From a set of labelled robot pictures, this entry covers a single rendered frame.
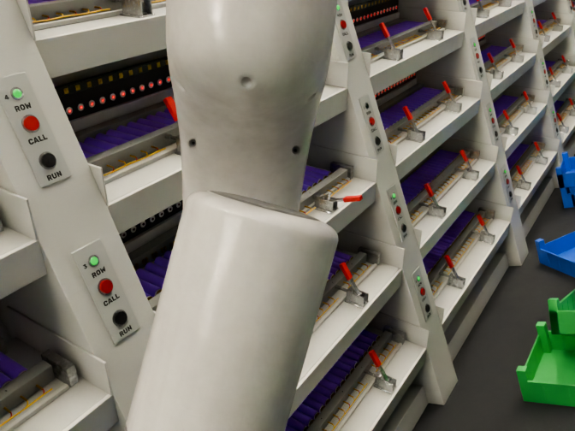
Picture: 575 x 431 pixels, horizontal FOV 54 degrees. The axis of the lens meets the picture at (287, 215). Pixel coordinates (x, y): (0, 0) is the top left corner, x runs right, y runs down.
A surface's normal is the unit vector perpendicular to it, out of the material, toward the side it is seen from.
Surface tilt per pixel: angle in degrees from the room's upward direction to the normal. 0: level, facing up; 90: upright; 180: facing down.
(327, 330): 22
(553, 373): 0
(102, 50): 112
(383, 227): 90
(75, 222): 90
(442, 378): 90
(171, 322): 58
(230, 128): 140
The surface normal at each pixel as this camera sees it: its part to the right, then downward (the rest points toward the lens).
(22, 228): -0.56, 0.40
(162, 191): 0.83, 0.26
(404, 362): 0.00, -0.88
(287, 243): 0.40, 0.15
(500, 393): -0.32, -0.91
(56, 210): 0.76, -0.09
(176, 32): -0.77, 0.18
